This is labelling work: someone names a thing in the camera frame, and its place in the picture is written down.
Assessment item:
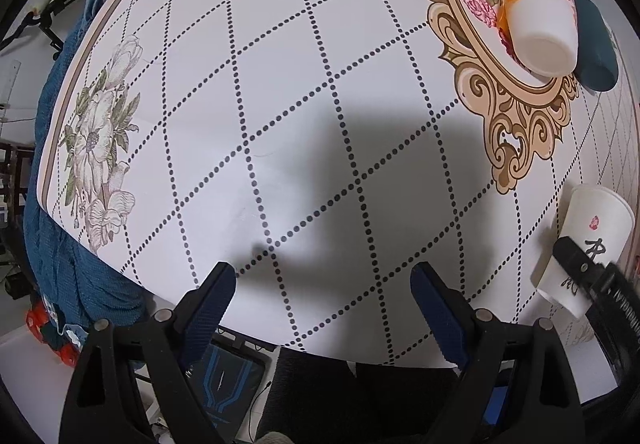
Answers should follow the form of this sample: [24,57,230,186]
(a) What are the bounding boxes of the white printed paper cup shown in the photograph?
[530,183,634,320]

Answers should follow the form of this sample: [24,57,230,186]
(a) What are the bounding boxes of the black metal stand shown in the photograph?
[0,0,98,62]

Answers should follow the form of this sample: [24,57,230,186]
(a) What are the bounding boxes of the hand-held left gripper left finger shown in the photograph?
[59,262,237,444]

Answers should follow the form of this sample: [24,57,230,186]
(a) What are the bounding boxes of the red and teal bag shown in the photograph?
[26,296,86,365]

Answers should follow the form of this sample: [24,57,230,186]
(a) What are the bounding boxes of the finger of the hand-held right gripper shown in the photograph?
[552,236,621,297]

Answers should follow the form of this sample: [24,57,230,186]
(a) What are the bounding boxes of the blue table skirt cloth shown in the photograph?
[23,0,162,341]

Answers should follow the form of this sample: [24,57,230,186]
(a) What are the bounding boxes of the person's dark trousers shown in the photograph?
[256,350,463,444]

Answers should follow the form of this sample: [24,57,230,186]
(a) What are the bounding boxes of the white cup with orange band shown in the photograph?
[496,0,581,76]

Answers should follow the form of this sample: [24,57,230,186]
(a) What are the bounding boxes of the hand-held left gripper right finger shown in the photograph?
[409,262,584,444]

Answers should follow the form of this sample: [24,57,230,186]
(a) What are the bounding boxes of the black and blue patterned mat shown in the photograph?
[186,335,273,431]

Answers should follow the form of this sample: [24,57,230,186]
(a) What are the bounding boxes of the dark teal cup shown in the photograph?
[572,0,621,92]

